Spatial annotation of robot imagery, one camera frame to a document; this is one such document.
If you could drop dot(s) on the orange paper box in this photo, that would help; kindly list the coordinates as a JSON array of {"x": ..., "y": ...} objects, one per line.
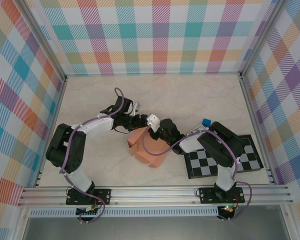
[{"x": 150, "y": 150}]

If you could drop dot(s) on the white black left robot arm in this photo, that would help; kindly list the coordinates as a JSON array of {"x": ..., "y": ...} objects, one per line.
[{"x": 97, "y": 126}]

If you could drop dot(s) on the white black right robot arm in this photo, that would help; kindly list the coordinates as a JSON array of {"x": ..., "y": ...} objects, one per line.
[{"x": 222, "y": 140}]

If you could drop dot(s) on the small blue cube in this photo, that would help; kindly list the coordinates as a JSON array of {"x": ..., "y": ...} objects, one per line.
[{"x": 206, "y": 122}]

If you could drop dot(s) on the black grey chessboard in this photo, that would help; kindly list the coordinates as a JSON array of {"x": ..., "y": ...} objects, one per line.
[{"x": 205, "y": 165}]

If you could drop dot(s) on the left controller circuit board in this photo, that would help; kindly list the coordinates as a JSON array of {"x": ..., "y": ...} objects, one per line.
[{"x": 88, "y": 210}]

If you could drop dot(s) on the controller circuit board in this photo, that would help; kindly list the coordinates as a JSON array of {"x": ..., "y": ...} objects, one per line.
[
  {"x": 88, "y": 210},
  {"x": 228, "y": 209}
]

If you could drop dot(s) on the right controller circuit board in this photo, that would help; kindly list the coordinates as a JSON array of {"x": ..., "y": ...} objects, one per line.
[{"x": 228, "y": 209}]

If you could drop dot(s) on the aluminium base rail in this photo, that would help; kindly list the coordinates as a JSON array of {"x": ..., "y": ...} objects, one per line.
[{"x": 152, "y": 196}]

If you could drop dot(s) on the aluminium side rail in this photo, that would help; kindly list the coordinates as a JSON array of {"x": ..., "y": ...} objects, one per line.
[
  {"x": 255, "y": 120},
  {"x": 57, "y": 105}
]

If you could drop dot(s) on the aluminium frame post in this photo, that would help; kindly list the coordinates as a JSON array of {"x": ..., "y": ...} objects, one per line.
[
  {"x": 47, "y": 47},
  {"x": 262, "y": 37}
]

